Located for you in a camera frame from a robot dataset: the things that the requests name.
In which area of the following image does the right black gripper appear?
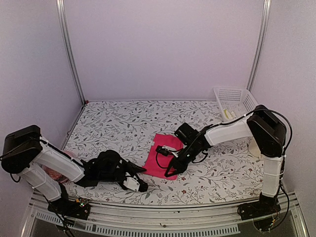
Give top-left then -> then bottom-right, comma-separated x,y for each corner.
166,142 -> 200,176

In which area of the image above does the pink red towel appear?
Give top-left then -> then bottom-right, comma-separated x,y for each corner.
143,134 -> 183,181

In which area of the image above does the green white patterned towel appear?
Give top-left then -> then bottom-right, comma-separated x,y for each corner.
224,109 -> 237,120

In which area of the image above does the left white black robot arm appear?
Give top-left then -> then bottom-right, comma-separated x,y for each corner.
0,125 -> 148,214

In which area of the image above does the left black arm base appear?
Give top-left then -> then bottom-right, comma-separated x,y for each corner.
47,194 -> 91,220

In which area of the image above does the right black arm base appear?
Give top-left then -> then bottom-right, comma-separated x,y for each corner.
237,193 -> 281,220

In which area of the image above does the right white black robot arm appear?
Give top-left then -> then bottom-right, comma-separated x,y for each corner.
164,105 -> 290,215

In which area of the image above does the floral patterned table mat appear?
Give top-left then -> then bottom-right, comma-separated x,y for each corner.
65,101 -> 264,205

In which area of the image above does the pink plastic bowl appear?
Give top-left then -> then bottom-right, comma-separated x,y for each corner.
41,151 -> 76,184

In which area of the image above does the brown patterned cupcake liner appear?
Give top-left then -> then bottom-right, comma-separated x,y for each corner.
43,167 -> 63,182

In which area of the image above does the cream ceramic mug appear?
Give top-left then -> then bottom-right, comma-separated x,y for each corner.
248,143 -> 262,159

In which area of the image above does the white plastic mesh basket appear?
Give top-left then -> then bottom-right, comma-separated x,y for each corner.
213,87 -> 259,122

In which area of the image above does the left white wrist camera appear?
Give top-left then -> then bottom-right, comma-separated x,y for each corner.
123,177 -> 148,192

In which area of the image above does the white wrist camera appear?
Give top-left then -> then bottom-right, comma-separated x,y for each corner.
156,146 -> 178,157
123,177 -> 148,192

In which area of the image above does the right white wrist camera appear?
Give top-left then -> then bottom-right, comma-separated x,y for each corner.
156,146 -> 178,157

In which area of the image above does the aluminium front rail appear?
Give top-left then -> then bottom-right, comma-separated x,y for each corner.
20,192 -> 312,237

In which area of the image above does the right black camera cable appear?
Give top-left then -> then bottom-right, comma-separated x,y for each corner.
155,110 -> 293,171

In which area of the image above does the left aluminium frame post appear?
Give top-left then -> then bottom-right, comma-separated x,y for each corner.
56,0 -> 86,105

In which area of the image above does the aluminium frame post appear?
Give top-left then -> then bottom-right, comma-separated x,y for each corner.
246,0 -> 272,91
56,0 -> 86,105

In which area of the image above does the right aluminium frame post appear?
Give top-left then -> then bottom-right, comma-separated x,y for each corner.
246,0 -> 272,91

